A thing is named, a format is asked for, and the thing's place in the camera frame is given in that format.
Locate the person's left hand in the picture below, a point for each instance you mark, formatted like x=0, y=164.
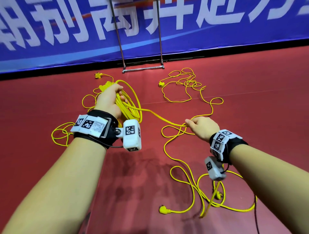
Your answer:
x=108, y=100

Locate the black marker wristband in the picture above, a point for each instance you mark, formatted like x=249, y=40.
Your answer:
x=95, y=127
x=226, y=143

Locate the person's right hand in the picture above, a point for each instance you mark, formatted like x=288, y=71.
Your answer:
x=203, y=128

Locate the blue banner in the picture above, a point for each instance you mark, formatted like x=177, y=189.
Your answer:
x=231, y=24

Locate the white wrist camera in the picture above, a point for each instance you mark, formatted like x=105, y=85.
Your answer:
x=213, y=168
x=131, y=135

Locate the metal rack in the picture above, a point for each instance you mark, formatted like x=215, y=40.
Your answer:
x=143, y=69

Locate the person's left forearm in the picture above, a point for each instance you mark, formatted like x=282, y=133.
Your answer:
x=53, y=188

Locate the person's right forearm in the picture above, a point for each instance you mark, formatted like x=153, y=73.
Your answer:
x=275, y=183

